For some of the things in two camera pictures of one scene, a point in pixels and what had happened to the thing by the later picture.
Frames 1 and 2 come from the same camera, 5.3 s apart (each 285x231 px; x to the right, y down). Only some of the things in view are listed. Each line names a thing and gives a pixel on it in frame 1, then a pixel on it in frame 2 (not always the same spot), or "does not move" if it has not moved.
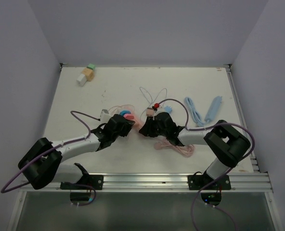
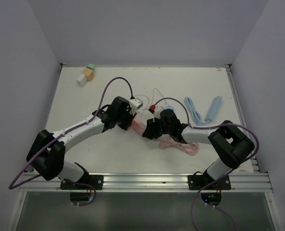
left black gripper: x=127 y=127 -> x=126 y=125
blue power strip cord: x=195 y=114 does not move
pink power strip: x=138 y=123 does not move
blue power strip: x=213 y=109 does not move
